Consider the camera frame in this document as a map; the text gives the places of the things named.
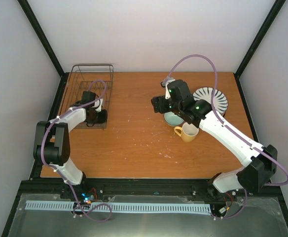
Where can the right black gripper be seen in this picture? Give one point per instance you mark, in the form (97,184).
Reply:
(157,102)

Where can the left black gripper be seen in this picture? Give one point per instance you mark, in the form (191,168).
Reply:
(103,119)

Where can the light green ceramic bowl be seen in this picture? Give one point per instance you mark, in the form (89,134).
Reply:
(172,119)

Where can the black wire dish rack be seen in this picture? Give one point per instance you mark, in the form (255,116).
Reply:
(96,78)

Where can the yellow ceramic mug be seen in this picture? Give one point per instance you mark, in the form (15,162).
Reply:
(187,132)

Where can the white blue striped plate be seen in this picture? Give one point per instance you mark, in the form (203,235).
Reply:
(220,100)

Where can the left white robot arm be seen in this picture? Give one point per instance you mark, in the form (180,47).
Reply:
(52,138)

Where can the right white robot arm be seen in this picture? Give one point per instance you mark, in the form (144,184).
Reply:
(256,160)

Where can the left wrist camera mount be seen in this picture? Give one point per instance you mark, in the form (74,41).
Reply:
(98,105)

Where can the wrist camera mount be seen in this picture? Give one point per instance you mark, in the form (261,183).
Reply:
(165,83)
(98,105)

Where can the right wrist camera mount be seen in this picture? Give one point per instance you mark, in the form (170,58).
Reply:
(165,83)

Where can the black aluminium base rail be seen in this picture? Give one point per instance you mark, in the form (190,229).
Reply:
(193,189)

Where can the light blue slotted cable duct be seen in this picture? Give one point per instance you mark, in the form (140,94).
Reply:
(120,207)

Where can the left black frame post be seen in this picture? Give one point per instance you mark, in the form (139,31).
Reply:
(30,15)

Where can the black frame post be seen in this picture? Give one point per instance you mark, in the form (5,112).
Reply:
(30,15)
(268,21)

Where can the right black frame post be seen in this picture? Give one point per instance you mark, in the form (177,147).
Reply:
(268,21)

